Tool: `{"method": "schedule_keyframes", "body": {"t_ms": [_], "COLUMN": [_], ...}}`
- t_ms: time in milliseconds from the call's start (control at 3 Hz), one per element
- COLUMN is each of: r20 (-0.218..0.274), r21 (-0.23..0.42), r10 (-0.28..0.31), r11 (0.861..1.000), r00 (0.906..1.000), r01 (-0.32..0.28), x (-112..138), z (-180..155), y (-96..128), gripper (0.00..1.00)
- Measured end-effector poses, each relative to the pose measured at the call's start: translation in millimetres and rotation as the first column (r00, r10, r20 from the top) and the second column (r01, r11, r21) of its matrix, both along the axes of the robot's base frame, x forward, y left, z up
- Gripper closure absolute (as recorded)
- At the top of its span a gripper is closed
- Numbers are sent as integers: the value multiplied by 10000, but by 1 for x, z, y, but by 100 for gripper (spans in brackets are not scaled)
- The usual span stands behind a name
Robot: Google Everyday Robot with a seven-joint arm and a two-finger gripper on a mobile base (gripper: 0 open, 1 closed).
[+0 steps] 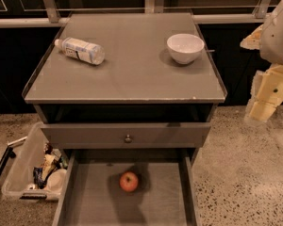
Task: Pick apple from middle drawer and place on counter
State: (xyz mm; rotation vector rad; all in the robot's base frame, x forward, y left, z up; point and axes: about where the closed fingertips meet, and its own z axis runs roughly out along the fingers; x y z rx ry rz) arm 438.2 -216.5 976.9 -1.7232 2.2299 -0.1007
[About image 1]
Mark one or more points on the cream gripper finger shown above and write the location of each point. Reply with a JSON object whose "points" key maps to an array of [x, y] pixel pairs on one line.
{"points": [[252, 41], [257, 112]]}

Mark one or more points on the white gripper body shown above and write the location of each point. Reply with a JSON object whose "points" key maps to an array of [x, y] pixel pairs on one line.
{"points": [[279, 38]]}

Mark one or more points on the red apple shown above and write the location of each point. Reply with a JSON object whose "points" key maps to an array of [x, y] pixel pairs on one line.
{"points": [[129, 181]]}

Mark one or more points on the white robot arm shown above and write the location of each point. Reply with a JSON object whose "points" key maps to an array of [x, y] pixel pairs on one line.
{"points": [[271, 41]]}

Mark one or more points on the closed top drawer front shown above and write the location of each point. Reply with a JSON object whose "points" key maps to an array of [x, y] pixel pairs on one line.
{"points": [[112, 135]]}

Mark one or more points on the grey drawer cabinet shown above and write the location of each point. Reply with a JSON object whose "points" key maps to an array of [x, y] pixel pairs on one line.
{"points": [[138, 82]]}

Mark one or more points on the round metal drawer knob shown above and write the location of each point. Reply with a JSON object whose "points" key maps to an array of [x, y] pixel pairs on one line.
{"points": [[128, 139]]}

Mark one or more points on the open middle drawer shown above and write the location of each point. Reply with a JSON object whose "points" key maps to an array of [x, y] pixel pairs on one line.
{"points": [[92, 196]]}

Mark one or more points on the white ceramic bowl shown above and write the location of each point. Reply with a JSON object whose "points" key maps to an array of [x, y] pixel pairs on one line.
{"points": [[185, 48]]}

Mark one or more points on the clear plastic water bottle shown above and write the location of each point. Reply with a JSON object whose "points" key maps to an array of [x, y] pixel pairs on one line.
{"points": [[84, 51]]}

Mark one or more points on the snack packets in bin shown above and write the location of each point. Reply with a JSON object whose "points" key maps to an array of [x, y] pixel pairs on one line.
{"points": [[53, 160]]}

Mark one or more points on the white lid in bin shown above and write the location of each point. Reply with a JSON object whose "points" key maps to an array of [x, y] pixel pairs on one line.
{"points": [[55, 180]]}

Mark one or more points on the clear plastic storage bin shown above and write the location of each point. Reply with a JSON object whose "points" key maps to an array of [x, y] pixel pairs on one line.
{"points": [[19, 183]]}

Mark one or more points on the metal railing frame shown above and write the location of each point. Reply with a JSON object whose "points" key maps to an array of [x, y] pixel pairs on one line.
{"points": [[40, 13]]}

